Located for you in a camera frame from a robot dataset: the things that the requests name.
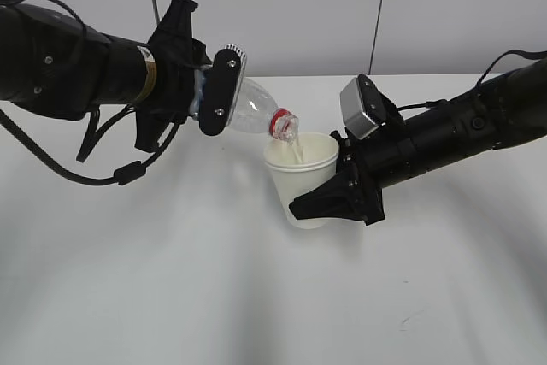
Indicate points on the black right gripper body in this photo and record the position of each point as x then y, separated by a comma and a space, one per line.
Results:
374, 173

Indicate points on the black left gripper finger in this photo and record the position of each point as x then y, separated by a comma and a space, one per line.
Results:
176, 24
93, 134

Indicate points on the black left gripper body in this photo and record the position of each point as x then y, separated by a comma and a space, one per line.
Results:
177, 58

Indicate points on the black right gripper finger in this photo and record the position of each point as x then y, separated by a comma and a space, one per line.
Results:
337, 136
339, 198

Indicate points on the white paper cup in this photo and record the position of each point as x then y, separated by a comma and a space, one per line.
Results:
299, 168

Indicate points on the clear plastic water bottle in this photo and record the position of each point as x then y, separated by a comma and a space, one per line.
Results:
256, 111

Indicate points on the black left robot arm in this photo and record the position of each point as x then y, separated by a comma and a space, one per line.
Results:
54, 65

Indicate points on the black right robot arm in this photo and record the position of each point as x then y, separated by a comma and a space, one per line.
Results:
497, 113

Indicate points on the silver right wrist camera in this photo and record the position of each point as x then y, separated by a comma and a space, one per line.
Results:
365, 110

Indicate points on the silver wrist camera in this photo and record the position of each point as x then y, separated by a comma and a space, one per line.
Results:
222, 82
365, 110

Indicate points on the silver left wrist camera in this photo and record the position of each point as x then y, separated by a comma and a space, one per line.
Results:
222, 82

